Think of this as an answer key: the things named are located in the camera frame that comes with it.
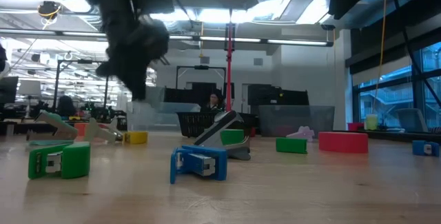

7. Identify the clear plastic bin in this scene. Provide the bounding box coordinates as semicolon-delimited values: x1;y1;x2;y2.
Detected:
258;105;336;138
125;101;202;132

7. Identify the black ceiling cable reel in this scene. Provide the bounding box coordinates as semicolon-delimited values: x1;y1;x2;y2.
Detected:
37;0;63;20

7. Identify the person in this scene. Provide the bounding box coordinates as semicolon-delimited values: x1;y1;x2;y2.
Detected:
201;91;227;112

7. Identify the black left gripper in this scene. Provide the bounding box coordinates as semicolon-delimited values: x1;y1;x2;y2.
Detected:
95;13;170;101

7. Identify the beige staple remover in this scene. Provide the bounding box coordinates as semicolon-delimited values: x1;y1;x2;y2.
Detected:
84;117;124;145

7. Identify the white monitor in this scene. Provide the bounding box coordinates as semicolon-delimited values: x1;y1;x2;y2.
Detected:
19;79;42;97

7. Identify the red tape roll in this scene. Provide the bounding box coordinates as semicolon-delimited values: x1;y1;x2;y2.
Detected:
318;131;369;154

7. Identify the green block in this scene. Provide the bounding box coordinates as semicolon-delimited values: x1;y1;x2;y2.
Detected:
275;136;308;155

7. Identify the black staple remover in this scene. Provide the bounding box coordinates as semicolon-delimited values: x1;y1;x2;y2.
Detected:
193;110;252;161

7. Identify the dark office chair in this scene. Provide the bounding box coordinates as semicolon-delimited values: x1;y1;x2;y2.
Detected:
57;94;77;117

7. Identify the lavender staple remover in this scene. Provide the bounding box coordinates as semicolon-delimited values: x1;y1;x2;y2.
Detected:
285;125;316;142

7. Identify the pale green cup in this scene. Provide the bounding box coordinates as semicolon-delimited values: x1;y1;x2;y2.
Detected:
365;114;379;131

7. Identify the blue staple remover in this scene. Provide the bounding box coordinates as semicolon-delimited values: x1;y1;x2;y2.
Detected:
412;139;440;158
170;144;228;185

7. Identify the black mesh basket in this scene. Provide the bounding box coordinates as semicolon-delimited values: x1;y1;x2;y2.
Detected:
176;111;258;139

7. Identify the yellow block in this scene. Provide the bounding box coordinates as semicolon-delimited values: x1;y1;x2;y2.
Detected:
123;130;149;145

